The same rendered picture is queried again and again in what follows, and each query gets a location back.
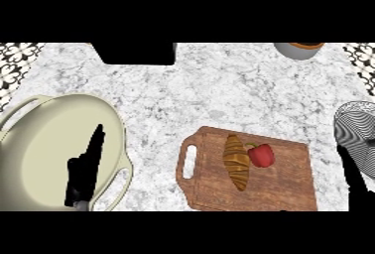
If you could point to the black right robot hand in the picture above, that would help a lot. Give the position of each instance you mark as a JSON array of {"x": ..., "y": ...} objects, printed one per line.
[{"x": 358, "y": 195}]

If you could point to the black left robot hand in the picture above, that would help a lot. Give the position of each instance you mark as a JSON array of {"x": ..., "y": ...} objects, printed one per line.
[{"x": 82, "y": 178}]

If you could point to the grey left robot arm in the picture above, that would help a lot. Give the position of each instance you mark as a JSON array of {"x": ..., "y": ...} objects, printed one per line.
[{"x": 81, "y": 206}]

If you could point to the brown wooden cutting board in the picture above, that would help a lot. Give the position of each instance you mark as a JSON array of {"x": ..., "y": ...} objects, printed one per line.
[{"x": 277, "y": 185}]

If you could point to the golden brown croissant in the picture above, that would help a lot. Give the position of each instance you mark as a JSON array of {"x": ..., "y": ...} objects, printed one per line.
[{"x": 236, "y": 162}]

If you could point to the red bell pepper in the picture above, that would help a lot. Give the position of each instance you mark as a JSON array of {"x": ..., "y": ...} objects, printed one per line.
[{"x": 261, "y": 156}]

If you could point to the black appliance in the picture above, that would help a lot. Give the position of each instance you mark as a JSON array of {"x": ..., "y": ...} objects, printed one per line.
[{"x": 135, "y": 53}]

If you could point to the grey pot with orange rim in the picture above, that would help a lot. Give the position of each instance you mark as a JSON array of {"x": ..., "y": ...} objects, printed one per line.
[{"x": 296, "y": 51}]

